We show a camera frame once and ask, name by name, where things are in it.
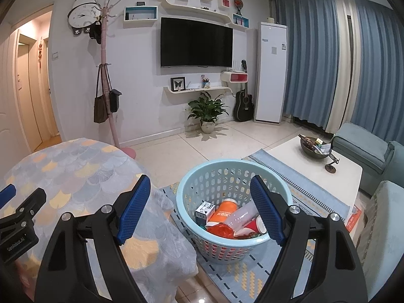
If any brown tote bag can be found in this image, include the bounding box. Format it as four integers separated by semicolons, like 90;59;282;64
93;65;112;124

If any red white paper cup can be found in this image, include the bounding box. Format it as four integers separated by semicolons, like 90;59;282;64
235;215;267;240

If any white panel door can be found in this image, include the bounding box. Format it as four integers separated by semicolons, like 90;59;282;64
0;33;18;154

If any light blue plastic basket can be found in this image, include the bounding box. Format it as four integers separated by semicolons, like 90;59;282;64
175;160;293;265

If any small black bag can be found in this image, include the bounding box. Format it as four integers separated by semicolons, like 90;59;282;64
109;89;122;113

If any large orange paper cup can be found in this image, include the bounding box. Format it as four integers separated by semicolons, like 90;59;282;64
207;198;247;228

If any white coffee table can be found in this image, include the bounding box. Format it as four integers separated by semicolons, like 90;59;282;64
268;135;363;224

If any orange plastic bag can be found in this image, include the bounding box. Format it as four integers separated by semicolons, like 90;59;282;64
205;222;243;239

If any printed cardboard box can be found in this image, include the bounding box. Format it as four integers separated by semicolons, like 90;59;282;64
195;201;216;227

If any hallway door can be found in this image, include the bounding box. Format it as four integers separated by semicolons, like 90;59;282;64
42;38;60;139

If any grey covered armchair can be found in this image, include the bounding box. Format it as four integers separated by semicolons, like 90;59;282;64
357;180;404;303

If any blue curtain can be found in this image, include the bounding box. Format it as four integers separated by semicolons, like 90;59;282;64
271;0;404;146

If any black acoustic guitar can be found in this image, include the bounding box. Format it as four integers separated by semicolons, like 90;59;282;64
233;59;255;122

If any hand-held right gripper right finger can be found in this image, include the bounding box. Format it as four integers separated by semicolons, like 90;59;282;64
249;174;368;303

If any short white curved shelf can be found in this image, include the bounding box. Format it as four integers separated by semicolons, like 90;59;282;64
163;85;232;95

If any wall television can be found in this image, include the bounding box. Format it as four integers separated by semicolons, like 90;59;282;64
160;17;234;68

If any red white shelf box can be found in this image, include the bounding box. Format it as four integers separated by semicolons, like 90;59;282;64
220;70;248;84

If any potted green plant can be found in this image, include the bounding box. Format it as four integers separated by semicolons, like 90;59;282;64
187;91;229;134

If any white teal rectangular shelf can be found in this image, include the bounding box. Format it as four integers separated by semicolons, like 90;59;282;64
124;6;158;22

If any clear plastic bottle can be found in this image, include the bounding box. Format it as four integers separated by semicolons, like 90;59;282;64
225;203;261;231

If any small metal bicycle ornament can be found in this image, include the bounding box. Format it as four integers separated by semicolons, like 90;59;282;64
325;154;341;173

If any panda wall clock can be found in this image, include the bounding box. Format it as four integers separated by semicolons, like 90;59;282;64
68;0;102;37

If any cream curtain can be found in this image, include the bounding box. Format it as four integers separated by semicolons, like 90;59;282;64
325;0;355;136

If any teal sofa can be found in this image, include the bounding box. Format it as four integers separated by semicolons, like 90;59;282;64
333;122;404;196

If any dark bowl with items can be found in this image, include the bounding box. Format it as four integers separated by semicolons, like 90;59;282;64
298;135;333;159

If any orange red carton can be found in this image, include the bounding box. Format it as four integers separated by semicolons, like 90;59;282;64
345;205;362;232

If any blue patterned floor rug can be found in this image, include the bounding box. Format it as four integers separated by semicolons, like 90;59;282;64
85;148;351;303

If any pink coat rack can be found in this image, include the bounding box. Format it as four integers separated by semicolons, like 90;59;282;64
95;0;137;160

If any white standing air conditioner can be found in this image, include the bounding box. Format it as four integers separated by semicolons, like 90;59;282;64
254;21;288;123

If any scale patterned tablecloth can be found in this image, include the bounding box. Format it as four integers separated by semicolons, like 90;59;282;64
0;137;199;303

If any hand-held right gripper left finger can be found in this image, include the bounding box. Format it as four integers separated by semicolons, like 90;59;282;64
35;174;152;303

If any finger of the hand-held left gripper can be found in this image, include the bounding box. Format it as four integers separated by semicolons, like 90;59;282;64
0;188;47;226
0;184;16;201

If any long white curved shelf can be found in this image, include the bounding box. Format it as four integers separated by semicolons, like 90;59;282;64
161;0;232;26

